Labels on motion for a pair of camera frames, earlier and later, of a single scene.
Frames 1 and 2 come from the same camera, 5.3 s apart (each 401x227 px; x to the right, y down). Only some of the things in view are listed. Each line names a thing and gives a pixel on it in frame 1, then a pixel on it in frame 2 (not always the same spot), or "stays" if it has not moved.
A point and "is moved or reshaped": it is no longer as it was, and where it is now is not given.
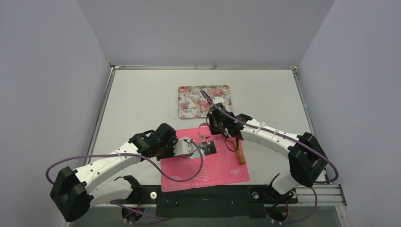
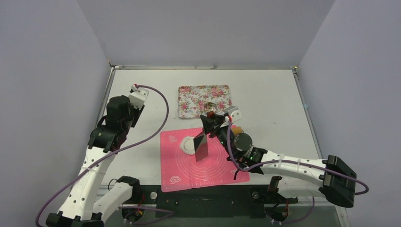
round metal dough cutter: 204,131 is moved or reshaped
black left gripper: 171,154 to 136,112
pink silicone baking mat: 218,169 stays
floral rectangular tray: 192,103 stays
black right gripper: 214,120 to 213,126
